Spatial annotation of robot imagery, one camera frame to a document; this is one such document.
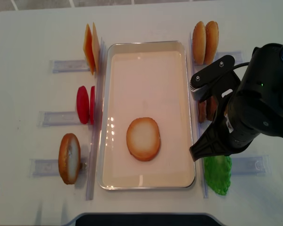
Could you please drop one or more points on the clear acrylic rack right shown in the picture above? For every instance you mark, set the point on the clear acrylic rack right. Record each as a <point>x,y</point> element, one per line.
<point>241,166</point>

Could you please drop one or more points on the golden bun slice outer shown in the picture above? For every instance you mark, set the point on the golden bun slice outer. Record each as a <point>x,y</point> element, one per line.
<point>212,39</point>

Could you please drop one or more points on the clear acrylic rack left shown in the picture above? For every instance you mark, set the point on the clear acrylic rack left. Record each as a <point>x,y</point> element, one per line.
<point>47,168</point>

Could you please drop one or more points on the upright bread slice left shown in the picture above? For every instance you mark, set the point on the upright bread slice left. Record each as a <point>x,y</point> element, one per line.
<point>69,158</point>

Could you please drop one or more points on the front brown meat patty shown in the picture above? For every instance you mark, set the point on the front brown meat patty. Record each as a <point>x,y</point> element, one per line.
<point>202,111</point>

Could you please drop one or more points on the white rectangular tray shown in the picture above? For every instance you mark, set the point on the white rectangular tray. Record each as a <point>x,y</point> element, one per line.
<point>146,80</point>

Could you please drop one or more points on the orange cheese slice outer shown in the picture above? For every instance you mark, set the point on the orange cheese slice outer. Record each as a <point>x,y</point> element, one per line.
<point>87,48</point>

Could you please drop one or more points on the brown meat patty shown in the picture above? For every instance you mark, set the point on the brown meat patty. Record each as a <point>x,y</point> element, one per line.
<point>211,108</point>
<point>202,111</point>

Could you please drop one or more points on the green lettuce leaf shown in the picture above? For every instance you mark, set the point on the green lettuce leaf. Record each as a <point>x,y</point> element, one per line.
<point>218,173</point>

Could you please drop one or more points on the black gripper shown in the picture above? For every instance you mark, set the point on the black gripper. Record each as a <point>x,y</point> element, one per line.
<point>233,128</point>

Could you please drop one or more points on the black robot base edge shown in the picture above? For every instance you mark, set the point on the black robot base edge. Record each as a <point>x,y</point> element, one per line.
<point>145,220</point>

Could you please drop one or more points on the red tomato slice outer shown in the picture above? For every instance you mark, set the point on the red tomato slice outer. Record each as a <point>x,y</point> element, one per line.
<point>82,105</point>

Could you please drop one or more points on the red tomato slice inner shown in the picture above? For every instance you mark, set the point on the red tomato slice inner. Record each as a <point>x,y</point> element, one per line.
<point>92,104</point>

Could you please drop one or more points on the golden bun slice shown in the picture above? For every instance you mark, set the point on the golden bun slice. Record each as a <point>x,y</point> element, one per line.
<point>212,39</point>
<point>199,43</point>

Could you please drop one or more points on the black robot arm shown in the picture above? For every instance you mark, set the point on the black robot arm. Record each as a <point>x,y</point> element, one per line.
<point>264,72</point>

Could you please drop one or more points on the rear brown meat patty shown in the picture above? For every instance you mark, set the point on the rear brown meat patty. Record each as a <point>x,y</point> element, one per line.
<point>211,108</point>

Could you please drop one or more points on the red tomato slice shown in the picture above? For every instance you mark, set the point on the red tomato slice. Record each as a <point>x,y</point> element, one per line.
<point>92,104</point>
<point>82,105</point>

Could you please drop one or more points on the golden bun slice inner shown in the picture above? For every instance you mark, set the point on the golden bun slice inner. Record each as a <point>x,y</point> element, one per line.
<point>199,43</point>

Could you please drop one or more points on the clear acrylic rack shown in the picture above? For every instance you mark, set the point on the clear acrylic rack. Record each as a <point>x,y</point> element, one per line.
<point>47,168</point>
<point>241,166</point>

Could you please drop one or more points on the round bread slice on tray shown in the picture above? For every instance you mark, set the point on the round bread slice on tray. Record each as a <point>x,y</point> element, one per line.
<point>143,139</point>

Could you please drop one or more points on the pale cheese slice inner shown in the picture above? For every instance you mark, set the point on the pale cheese slice inner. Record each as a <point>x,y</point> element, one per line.
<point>95,47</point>

